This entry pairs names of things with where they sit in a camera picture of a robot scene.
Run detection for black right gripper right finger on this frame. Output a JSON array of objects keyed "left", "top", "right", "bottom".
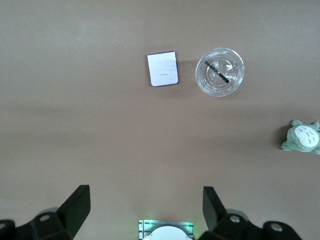
[{"left": 198, "top": 186, "right": 302, "bottom": 240}]

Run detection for clear plastic cup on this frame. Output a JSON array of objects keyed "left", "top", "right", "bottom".
[{"left": 194, "top": 47, "right": 245, "bottom": 98}]

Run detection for brown table cover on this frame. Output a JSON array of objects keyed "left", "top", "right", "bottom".
[{"left": 0, "top": 0, "right": 320, "bottom": 240}]

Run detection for black drinking straw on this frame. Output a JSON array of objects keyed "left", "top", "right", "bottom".
[{"left": 204, "top": 60, "right": 231, "bottom": 84}]

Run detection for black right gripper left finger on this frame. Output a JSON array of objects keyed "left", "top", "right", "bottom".
[{"left": 0, "top": 184, "right": 91, "bottom": 240}]

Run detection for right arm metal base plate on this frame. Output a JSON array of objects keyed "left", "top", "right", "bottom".
[{"left": 138, "top": 219, "right": 195, "bottom": 240}]

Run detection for green grey plush toy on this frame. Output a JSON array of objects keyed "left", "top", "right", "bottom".
[{"left": 281, "top": 119, "right": 320, "bottom": 155}]

